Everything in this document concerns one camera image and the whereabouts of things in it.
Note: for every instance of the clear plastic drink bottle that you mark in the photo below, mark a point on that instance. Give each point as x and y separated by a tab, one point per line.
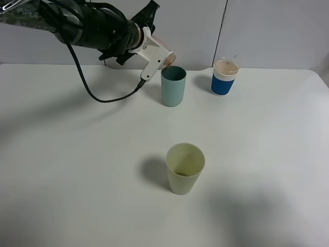
171	57

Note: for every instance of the teal plastic cup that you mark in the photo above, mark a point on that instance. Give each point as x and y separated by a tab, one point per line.
173	80

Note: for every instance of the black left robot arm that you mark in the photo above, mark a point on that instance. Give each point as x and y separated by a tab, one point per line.
99	26

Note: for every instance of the pale green plastic cup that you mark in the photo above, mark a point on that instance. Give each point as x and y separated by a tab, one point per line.
185	163

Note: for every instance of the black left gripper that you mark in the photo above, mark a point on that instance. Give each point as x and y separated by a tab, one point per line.
124	38

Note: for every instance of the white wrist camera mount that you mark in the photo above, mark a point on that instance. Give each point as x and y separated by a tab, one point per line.
151	51

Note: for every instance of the blue sleeved paper cup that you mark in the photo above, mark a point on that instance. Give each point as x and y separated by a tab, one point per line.
225	72

